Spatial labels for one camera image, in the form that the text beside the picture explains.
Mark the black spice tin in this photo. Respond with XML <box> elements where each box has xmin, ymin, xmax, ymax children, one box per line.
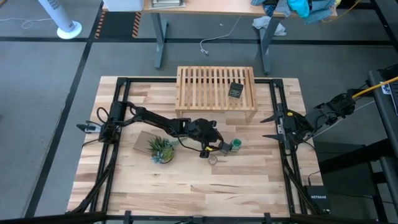
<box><xmin>228</xmin><ymin>82</ymin><xmax>244</xmax><ymax>100</ymax></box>

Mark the white cable with plug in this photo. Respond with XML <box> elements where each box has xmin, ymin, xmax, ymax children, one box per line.
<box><xmin>199</xmin><ymin>15</ymin><xmax>243</xmax><ymax>56</ymax></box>

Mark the green-lidded glass spice jar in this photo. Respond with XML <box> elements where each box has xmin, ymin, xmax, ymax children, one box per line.
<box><xmin>229</xmin><ymin>138</ymin><xmax>243</xmax><ymax>153</ymax></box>

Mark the succulent plant in black pot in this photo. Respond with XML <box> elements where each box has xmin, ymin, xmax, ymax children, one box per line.
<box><xmin>146</xmin><ymin>136</ymin><xmax>188</xmax><ymax>165</ymax></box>

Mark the right wrist camera housing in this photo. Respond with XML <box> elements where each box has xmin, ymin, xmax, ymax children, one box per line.
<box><xmin>287</xmin><ymin>116</ymin><xmax>305</xmax><ymax>135</ymax></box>

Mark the white tower fan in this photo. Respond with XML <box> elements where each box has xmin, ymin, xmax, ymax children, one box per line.
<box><xmin>37</xmin><ymin>0</ymin><xmax>83</xmax><ymax>40</ymax></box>

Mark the stack of books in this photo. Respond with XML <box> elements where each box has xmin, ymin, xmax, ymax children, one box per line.
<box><xmin>151</xmin><ymin>0</ymin><xmax>187</xmax><ymax>9</ymax></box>

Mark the yellow cable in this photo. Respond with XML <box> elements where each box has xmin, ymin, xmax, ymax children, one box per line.
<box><xmin>352</xmin><ymin>76</ymin><xmax>398</xmax><ymax>99</ymax></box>

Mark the black hazard-striped floor mat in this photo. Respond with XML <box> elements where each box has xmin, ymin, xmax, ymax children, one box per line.
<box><xmin>95</xmin><ymin>11</ymin><xmax>142</xmax><ymax>40</ymax></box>

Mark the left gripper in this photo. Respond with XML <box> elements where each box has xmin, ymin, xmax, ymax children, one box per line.
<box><xmin>192</xmin><ymin>119</ymin><xmax>234</xmax><ymax>159</ymax></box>

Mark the white cloth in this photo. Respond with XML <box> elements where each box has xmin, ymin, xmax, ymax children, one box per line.
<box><xmin>251</xmin><ymin>16</ymin><xmax>287</xmax><ymax>37</ymax></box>

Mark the wooden desk with grey legs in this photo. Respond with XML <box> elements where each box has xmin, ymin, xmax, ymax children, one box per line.
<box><xmin>102</xmin><ymin>0</ymin><xmax>339</xmax><ymax>75</ymax></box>

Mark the black Netgear router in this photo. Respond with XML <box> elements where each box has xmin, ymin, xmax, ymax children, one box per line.
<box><xmin>303</xmin><ymin>185</ymin><xmax>332</xmax><ymax>214</ymax></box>

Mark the teal garment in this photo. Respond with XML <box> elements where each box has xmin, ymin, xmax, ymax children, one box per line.
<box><xmin>286</xmin><ymin>0</ymin><xmax>311</xmax><ymax>19</ymax></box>

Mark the brown cardboard piece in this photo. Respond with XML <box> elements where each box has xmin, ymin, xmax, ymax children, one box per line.
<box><xmin>132</xmin><ymin>130</ymin><xmax>159</xmax><ymax>156</ymax></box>

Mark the blue denim clothes pile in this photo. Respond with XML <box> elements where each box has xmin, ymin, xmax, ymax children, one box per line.
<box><xmin>251</xmin><ymin>0</ymin><xmax>338</xmax><ymax>26</ymax></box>

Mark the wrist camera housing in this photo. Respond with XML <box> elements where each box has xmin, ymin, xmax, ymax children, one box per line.
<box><xmin>287</xmin><ymin>116</ymin><xmax>305</xmax><ymax>135</ymax></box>
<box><xmin>194</xmin><ymin>119</ymin><xmax>214</xmax><ymax>135</ymax></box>

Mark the wooden slatted shelf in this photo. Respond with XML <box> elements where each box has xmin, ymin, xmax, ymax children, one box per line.
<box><xmin>175</xmin><ymin>65</ymin><xmax>259</xmax><ymax>124</ymax></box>

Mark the left wrist camera housing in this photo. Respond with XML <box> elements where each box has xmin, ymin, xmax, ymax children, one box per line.
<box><xmin>194</xmin><ymin>119</ymin><xmax>214</xmax><ymax>135</ymax></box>

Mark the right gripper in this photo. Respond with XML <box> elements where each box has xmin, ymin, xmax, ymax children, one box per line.
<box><xmin>260</xmin><ymin>104</ymin><xmax>307</xmax><ymax>151</ymax></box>

